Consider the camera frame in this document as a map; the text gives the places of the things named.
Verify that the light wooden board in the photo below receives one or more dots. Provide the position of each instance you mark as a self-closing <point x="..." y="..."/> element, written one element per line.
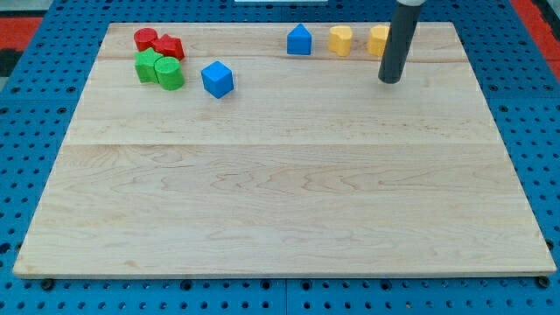
<point x="309" y="168"/>

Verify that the blue house-shaped block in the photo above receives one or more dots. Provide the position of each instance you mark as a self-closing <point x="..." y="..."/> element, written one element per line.
<point x="299" y="41"/>

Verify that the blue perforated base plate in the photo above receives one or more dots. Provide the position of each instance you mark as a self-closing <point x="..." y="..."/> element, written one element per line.
<point x="41" y="94"/>

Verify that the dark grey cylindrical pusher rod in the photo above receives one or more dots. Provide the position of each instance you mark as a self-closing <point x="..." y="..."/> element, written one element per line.
<point x="402" y="28"/>

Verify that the red cylinder block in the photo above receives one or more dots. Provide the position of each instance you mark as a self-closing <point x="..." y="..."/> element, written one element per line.
<point x="144" y="38"/>

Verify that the green cylinder block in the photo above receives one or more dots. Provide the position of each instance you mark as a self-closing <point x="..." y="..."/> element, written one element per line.
<point x="169" y="73"/>

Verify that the yellow block behind rod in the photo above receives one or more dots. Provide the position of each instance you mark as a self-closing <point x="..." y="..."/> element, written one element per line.
<point x="377" y="39"/>

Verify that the red star block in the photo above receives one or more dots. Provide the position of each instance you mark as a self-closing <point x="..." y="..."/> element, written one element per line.
<point x="169" y="46"/>

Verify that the green star block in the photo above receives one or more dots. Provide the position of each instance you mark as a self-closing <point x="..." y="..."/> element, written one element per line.
<point x="145" y="65"/>

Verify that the blue cube block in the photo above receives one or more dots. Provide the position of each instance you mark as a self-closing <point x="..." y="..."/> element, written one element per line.
<point x="217" y="79"/>

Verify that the yellow heart block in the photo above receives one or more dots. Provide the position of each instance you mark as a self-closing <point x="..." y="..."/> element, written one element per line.
<point x="340" y="40"/>

